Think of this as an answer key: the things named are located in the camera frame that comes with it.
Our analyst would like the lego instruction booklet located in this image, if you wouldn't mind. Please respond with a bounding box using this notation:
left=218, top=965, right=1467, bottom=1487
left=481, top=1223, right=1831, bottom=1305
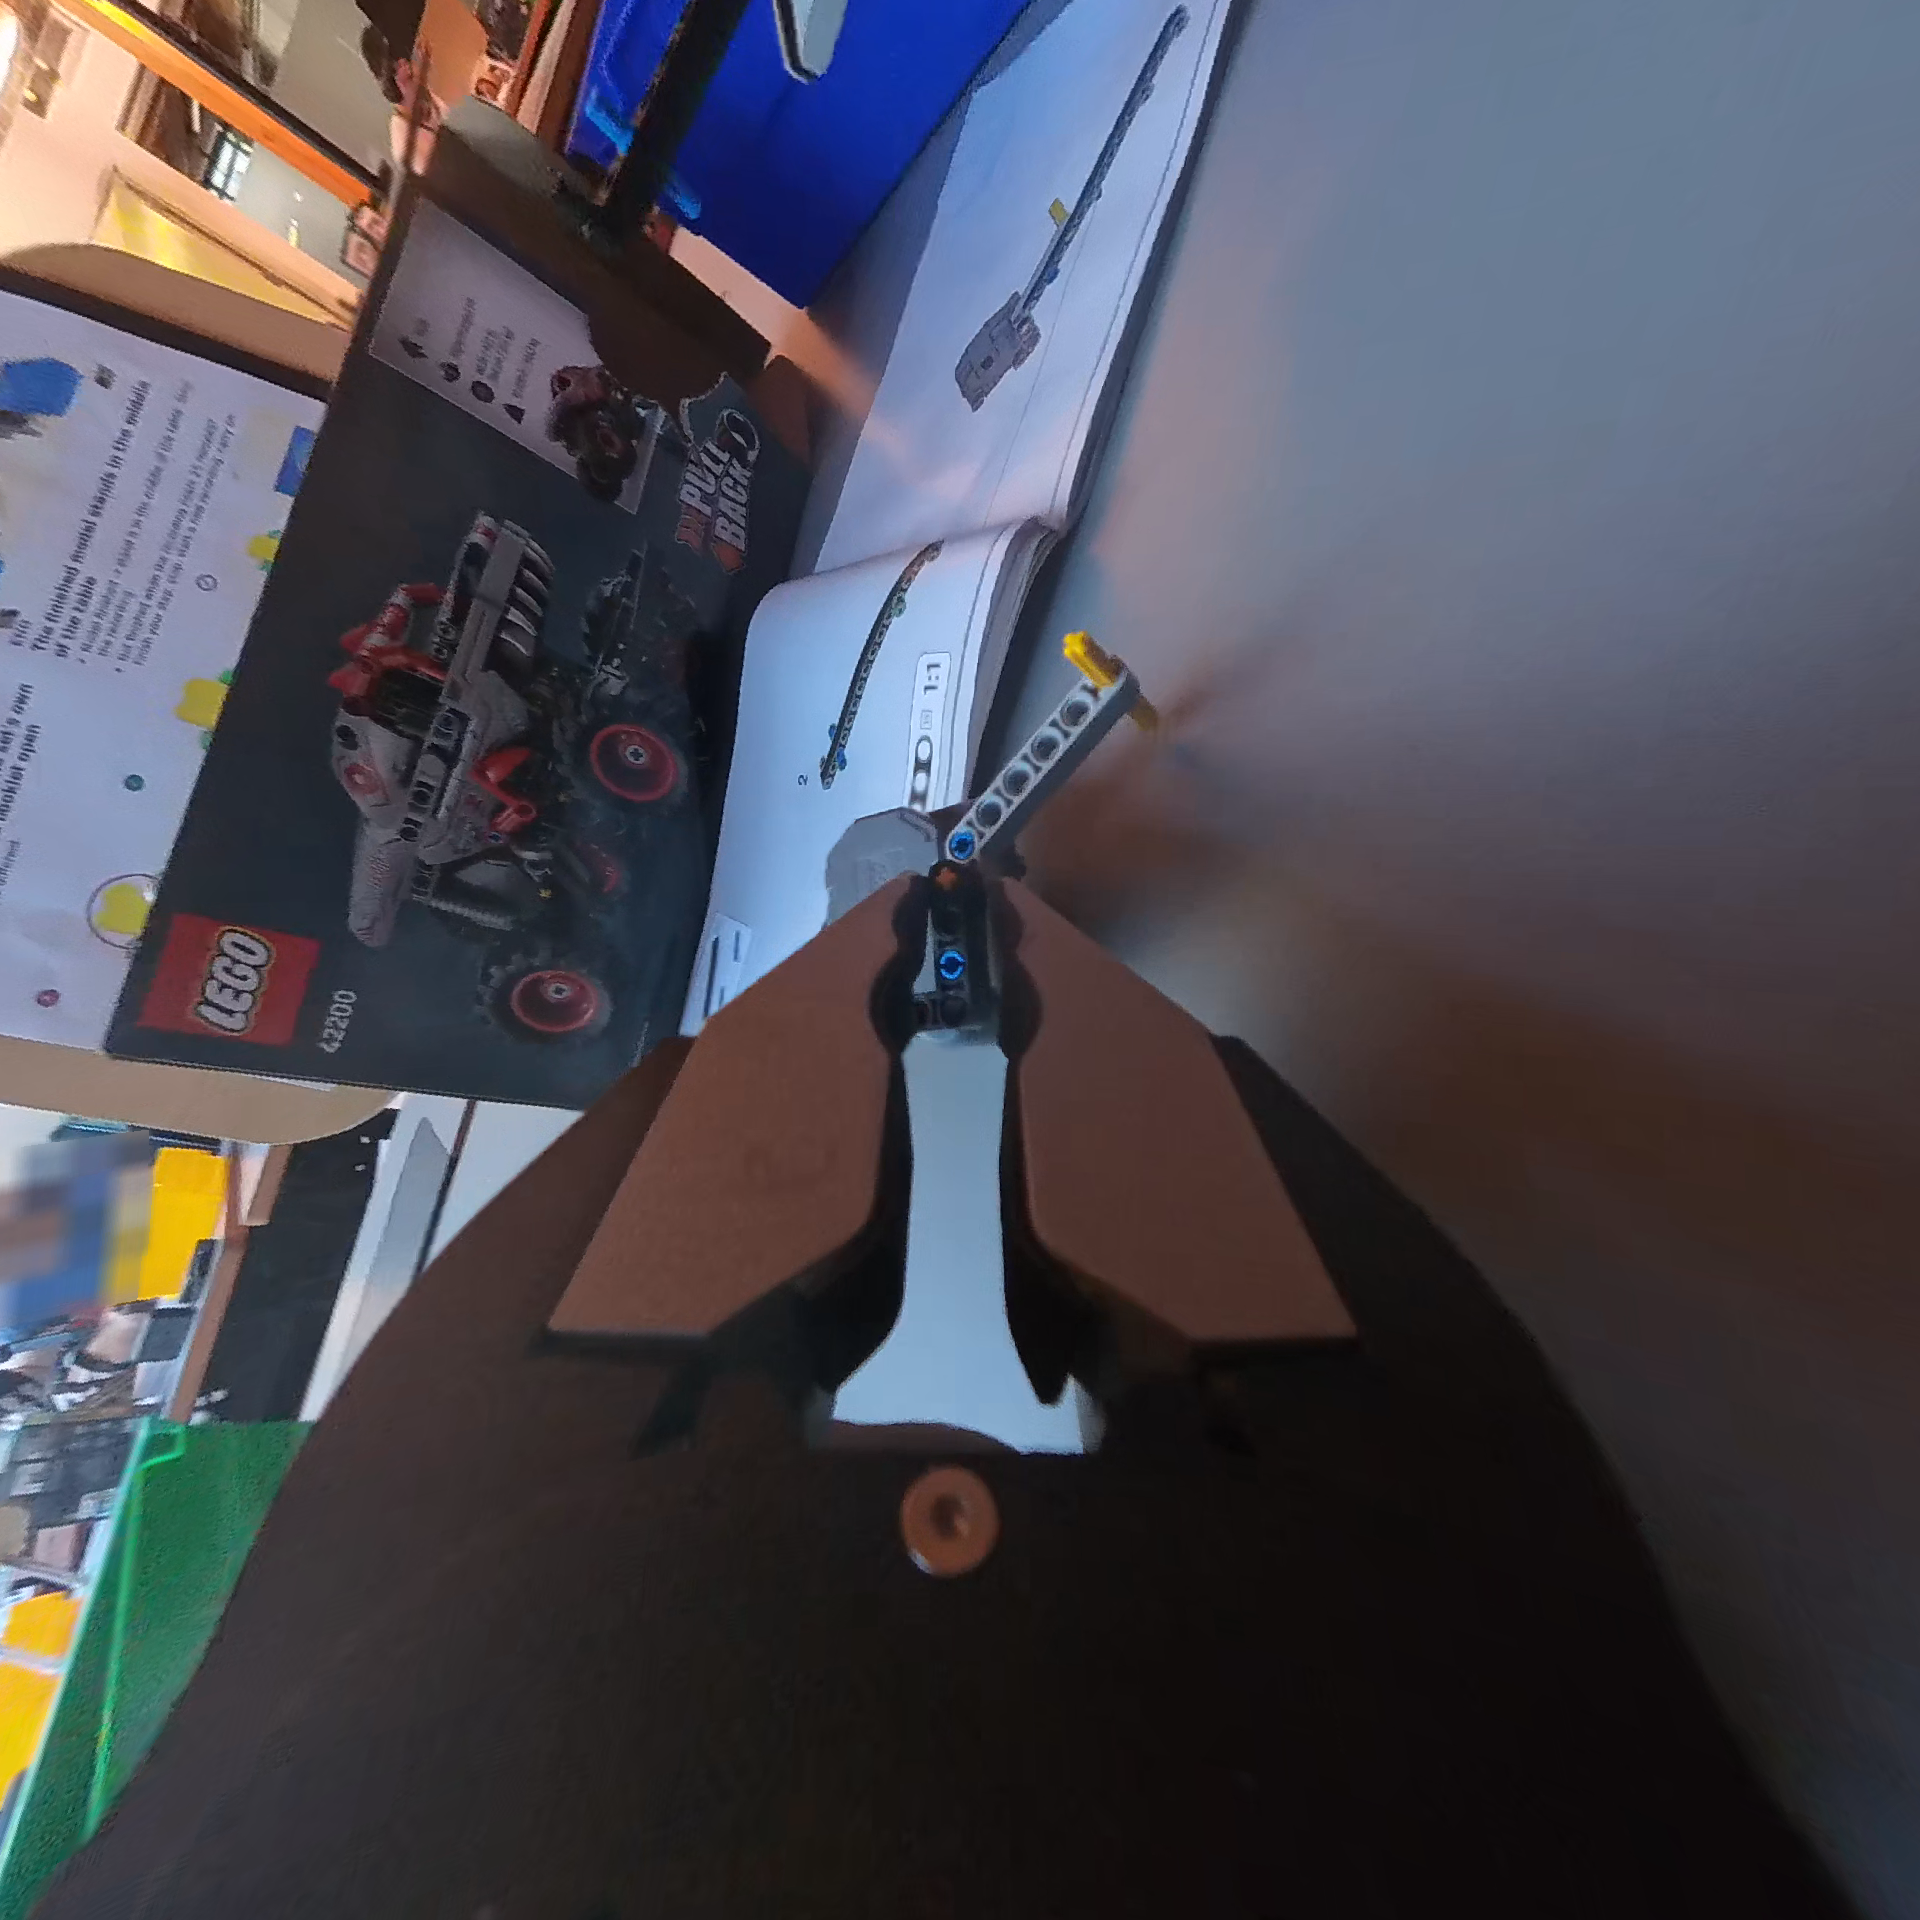
left=679, top=0, right=1251, bottom=1040

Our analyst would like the blue storage box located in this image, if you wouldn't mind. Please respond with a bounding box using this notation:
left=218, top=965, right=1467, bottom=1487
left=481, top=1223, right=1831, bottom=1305
left=561, top=0, right=1040, bottom=310

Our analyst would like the task instruction poster board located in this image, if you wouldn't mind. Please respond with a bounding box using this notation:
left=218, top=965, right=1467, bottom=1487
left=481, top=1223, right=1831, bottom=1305
left=0, top=245, right=404, bottom=1144

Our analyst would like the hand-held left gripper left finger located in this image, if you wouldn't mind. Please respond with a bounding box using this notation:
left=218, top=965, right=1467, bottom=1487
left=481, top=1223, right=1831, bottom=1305
left=546, top=883, right=922, bottom=1356

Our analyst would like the black lego set box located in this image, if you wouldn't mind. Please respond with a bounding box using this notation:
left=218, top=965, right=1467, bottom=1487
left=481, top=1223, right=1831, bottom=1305
left=104, top=192, right=823, bottom=1115

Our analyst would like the long black lego beam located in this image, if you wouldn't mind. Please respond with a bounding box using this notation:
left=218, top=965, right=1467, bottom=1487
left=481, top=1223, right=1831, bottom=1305
left=586, top=0, right=754, bottom=245

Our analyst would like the grey lego motor assembly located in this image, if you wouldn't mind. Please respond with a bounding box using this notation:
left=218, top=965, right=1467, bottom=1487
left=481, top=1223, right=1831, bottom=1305
left=822, top=631, right=1162, bottom=1056

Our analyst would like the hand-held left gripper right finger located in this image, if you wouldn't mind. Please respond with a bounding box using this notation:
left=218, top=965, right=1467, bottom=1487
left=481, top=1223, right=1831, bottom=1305
left=984, top=872, right=1360, bottom=1405

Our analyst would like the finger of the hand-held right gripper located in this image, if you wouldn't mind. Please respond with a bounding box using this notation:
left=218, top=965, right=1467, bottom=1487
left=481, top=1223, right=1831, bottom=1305
left=768, top=0, right=875, bottom=80

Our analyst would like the green plastic bin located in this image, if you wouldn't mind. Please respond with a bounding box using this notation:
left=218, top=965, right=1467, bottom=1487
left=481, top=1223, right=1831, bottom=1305
left=0, top=1415, right=320, bottom=1920

